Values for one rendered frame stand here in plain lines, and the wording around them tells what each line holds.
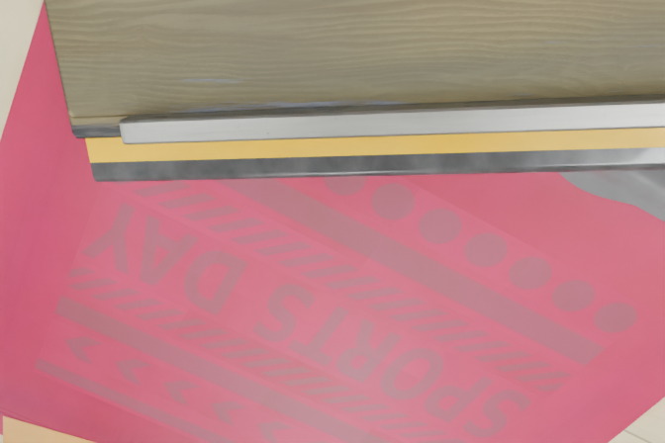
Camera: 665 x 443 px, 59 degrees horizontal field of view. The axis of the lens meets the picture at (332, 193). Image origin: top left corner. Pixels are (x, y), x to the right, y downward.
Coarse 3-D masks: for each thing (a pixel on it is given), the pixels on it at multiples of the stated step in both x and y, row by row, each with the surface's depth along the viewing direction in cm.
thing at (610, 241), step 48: (432, 192) 31; (480, 192) 30; (528, 192) 30; (576, 192) 30; (528, 240) 32; (576, 240) 31; (624, 240) 31; (624, 288) 32; (624, 336) 34; (576, 384) 37; (624, 384) 36; (528, 432) 39; (576, 432) 39
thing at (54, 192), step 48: (48, 48) 29; (48, 96) 30; (0, 144) 32; (48, 144) 32; (0, 192) 34; (48, 192) 34; (96, 192) 33; (0, 240) 36; (48, 240) 35; (0, 288) 38; (48, 288) 37; (0, 336) 40; (0, 384) 43; (48, 384) 42; (0, 432) 46; (96, 432) 45; (144, 432) 44
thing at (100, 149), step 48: (96, 144) 27; (144, 144) 27; (192, 144) 27; (240, 144) 26; (288, 144) 26; (336, 144) 26; (384, 144) 26; (432, 144) 25; (480, 144) 25; (528, 144) 25; (576, 144) 25; (624, 144) 24
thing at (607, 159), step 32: (192, 160) 27; (224, 160) 27; (256, 160) 27; (288, 160) 26; (320, 160) 26; (352, 160) 26; (384, 160) 26; (416, 160) 26; (448, 160) 26; (480, 160) 25; (512, 160) 25; (544, 160) 25; (576, 160) 25; (608, 160) 25; (640, 160) 24
